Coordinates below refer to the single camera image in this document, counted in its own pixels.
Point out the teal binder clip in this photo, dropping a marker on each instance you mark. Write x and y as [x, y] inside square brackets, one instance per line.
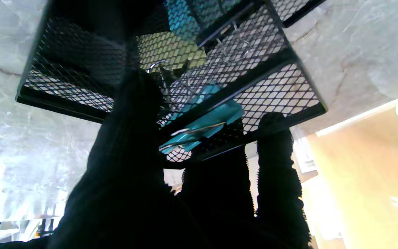
[181, 20]
[216, 116]

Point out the printed room scene backdrop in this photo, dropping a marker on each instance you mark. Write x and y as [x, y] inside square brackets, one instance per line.
[358, 173]

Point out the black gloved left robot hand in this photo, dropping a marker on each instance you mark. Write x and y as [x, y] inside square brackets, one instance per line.
[126, 207]

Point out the black mesh desk organizer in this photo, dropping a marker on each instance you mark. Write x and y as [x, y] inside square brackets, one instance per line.
[271, 93]

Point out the gold binder clip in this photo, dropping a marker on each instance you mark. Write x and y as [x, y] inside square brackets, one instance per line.
[164, 48]

